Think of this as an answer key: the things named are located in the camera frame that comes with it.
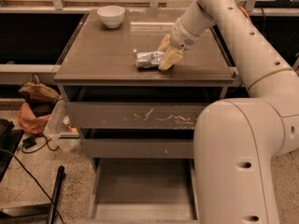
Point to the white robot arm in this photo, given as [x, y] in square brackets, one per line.
[236, 139]

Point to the orange cloth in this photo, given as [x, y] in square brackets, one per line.
[34, 118]

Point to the clear plastic bin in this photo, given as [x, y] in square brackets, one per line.
[58, 129]

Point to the white ceramic bowl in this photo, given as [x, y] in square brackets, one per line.
[111, 16]

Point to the black power adapter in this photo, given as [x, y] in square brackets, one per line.
[29, 142]

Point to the grey drawer cabinet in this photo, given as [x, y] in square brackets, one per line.
[100, 67]

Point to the grey open bottom drawer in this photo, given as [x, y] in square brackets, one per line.
[144, 191]

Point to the grey middle drawer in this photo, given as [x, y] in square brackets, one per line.
[137, 148]

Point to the grey top drawer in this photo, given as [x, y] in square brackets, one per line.
[133, 116]

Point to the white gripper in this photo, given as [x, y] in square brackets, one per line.
[182, 37]

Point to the black metal leg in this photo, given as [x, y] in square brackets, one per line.
[55, 195]

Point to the black case left edge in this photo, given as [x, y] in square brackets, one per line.
[9, 141]

